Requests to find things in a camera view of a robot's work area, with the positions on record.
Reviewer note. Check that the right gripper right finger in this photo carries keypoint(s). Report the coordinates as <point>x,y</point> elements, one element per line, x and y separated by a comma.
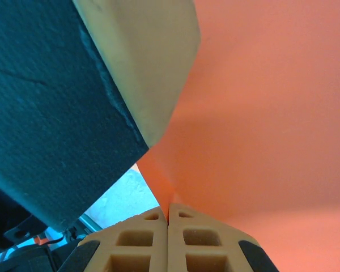
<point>215,243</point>

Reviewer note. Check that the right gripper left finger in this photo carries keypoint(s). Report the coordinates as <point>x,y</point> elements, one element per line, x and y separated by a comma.
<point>130,243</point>

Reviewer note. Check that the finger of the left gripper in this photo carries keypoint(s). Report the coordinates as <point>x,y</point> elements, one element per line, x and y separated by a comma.
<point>59,99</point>

